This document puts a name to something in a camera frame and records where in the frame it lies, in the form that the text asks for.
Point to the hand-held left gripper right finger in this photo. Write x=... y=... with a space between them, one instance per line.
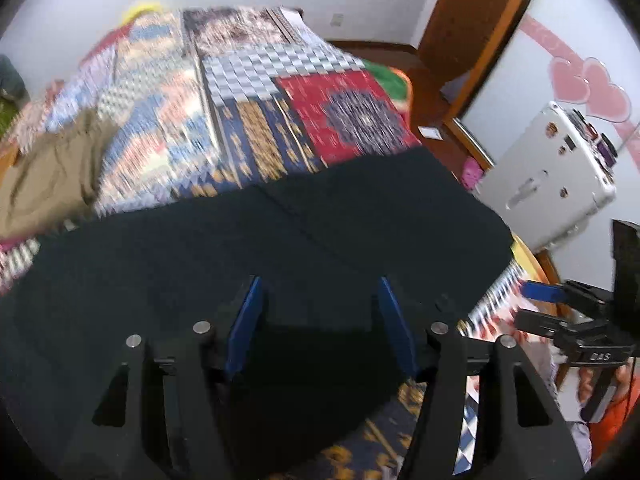
x=397 y=330

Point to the black pants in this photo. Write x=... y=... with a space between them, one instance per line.
x=280 y=255

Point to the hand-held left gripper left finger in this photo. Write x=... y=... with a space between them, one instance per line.
x=245 y=327

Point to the wooden bed frame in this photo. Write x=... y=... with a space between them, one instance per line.
x=537 y=265

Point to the white wall socket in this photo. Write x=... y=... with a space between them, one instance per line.
x=337 y=20

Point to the khaki cloth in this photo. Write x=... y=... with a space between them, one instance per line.
x=45 y=180

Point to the brown wooden door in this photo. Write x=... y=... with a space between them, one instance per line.
x=475 y=25

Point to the pink cloth item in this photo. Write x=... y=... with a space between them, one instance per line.
x=472 y=174

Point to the silver metal case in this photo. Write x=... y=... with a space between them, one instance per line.
x=545 y=180

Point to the yellow curved foam tube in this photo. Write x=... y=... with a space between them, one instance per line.
x=142 y=10

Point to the green and orange cloth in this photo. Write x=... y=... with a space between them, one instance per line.
x=392 y=80

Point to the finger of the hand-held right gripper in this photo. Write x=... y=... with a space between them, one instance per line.
x=542 y=324
x=540 y=292

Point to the patchwork printed blanket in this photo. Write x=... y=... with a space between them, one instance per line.
x=235 y=110

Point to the person's right hand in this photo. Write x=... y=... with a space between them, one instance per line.
x=622 y=410

